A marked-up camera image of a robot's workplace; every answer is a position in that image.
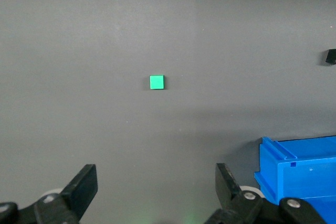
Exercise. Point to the small black cube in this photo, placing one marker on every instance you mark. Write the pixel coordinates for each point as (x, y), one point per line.
(332, 56)

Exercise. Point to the small green cube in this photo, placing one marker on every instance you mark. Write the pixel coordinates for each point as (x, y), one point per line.
(157, 82)

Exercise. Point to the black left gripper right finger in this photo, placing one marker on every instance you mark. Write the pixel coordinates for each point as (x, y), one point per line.
(228, 192)

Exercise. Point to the blue plastic storage bin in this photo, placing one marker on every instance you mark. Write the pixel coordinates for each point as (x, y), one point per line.
(309, 182)

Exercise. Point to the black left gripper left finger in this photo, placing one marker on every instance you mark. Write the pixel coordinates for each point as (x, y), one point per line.
(78, 187)

